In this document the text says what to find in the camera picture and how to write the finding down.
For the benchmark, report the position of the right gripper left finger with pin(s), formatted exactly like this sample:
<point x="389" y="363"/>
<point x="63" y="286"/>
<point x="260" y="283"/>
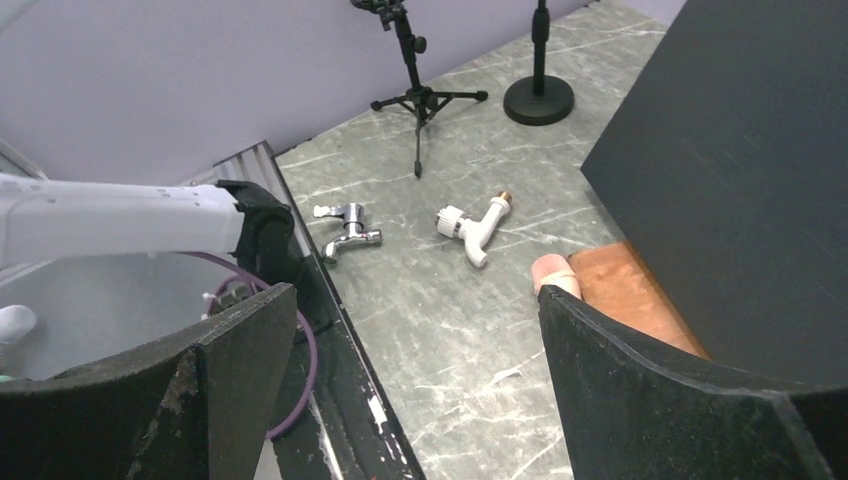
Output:
<point x="195" y="404"/>

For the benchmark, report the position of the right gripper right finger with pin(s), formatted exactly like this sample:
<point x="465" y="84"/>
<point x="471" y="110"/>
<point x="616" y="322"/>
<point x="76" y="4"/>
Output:
<point x="634" y="407"/>

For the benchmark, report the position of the pink microphone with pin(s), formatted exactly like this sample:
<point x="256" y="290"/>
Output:
<point x="555" y="270"/>

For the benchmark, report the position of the black tripod shock-mount stand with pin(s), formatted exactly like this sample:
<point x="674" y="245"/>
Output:
<point x="422" y="101"/>

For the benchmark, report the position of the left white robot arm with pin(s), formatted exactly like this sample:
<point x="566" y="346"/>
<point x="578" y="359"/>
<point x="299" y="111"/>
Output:
<point x="46" y="220"/>

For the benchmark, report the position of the black round-base clip stand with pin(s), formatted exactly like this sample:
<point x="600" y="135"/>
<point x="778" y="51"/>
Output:
<point x="540" y="99"/>

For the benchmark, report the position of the wooden board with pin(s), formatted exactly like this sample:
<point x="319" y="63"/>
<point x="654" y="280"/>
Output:
<point x="615" y="281"/>

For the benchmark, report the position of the chrome metal faucet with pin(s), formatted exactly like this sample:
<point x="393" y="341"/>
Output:
<point x="355" y="233"/>

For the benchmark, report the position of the white plastic faucet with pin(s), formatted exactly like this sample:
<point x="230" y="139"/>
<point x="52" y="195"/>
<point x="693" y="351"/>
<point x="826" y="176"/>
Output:
<point x="453" y="223"/>

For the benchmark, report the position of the dark grey upright panel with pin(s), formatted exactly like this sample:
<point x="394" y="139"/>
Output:
<point x="725" y="167"/>

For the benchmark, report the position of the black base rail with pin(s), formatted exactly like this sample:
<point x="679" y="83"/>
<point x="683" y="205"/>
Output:
<point x="349" y="430"/>

